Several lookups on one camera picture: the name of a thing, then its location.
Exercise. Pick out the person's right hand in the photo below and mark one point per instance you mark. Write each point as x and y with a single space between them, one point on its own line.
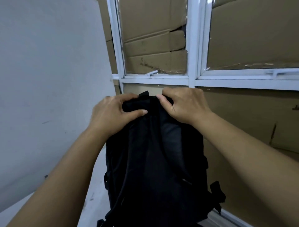
189 105

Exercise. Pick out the person's left hand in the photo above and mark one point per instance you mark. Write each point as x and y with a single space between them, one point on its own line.
109 117

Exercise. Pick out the black backpack with orange zippers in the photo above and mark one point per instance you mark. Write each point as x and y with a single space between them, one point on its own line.
151 175

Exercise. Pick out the person's left forearm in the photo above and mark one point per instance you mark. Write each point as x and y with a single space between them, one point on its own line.
58 187

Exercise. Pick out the white window latch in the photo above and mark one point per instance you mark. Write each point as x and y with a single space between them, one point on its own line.
151 73

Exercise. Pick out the plain brown cardboard sheet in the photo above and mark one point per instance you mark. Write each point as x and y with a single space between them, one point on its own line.
252 35
245 112

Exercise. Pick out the torn brown cardboard sheet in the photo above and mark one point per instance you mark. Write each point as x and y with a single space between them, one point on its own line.
149 46

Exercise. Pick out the narrow brown cardboard strip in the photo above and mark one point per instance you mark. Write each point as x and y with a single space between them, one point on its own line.
105 21

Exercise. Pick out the white metal window frame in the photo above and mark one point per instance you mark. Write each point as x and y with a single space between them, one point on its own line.
192 46

